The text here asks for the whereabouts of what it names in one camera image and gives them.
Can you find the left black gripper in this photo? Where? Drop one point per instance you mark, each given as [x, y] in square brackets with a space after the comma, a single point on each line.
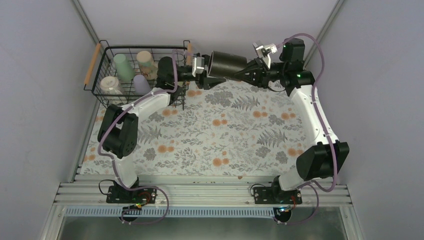
[202, 81]

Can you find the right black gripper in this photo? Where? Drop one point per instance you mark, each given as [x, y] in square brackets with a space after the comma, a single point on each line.
[259, 74]

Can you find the black cylindrical cup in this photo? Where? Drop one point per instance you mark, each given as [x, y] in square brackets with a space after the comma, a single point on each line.
[225, 65]

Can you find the beige floral mug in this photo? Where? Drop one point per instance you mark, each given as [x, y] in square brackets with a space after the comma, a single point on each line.
[147, 65]

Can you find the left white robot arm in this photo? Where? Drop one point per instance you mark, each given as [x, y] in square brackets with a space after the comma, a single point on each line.
[118, 133]

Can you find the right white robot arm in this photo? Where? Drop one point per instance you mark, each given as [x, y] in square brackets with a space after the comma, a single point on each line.
[325, 153]

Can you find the floral patterned table mat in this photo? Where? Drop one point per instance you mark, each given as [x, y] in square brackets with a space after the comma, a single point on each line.
[233, 129]

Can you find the lilac plastic cup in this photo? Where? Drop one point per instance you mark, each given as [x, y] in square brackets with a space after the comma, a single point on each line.
[141, 85]

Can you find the mint green tumbler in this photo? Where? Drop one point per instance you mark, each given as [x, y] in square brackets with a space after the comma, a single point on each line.
[123, 67]

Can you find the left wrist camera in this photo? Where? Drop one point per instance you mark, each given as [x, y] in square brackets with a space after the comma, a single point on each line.
[198, 65]

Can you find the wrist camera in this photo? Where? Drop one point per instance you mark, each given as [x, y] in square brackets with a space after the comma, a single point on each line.
[198, 65]
[263, 51]

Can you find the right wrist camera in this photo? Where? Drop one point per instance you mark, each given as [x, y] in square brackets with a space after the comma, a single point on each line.
[263, 51]

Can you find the black wire dish rack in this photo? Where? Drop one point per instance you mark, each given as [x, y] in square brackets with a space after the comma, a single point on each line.
[102, 65]

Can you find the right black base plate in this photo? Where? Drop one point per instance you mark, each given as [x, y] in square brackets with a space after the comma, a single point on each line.
[267, 195]

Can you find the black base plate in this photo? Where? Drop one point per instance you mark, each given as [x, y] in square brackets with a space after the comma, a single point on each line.
[267, 195]
[119, 195]

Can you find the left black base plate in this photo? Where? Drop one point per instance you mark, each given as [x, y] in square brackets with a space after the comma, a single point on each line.
[119, 195]

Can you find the aluminium mounting rail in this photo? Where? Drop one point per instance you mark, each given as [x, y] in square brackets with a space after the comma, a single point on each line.
[181, 190]

